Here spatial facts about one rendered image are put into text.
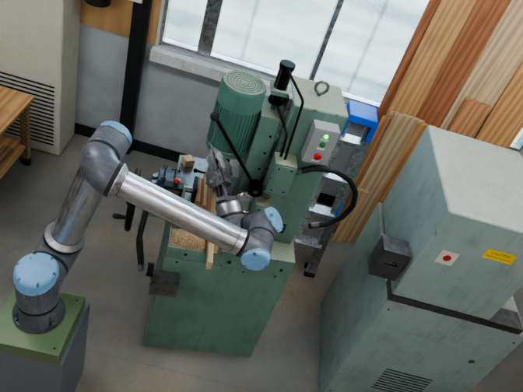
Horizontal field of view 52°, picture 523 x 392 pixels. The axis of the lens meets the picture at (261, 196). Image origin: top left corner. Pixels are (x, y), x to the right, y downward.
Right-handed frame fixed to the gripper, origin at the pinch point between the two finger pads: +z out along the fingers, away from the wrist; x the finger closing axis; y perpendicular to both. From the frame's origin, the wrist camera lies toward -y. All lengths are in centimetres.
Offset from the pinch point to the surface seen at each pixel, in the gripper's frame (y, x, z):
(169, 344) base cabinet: -79, 76, -67
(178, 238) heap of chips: -15.7, 28.9, -24.4
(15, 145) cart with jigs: -95, 154, 75
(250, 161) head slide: -25.0, -6.1, -2.2
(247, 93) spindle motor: -1.7, -17.8, 16.5
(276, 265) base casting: -52, 3, -45
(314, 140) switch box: -13.2, -34.5, -5.5
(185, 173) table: -45, 30, 8
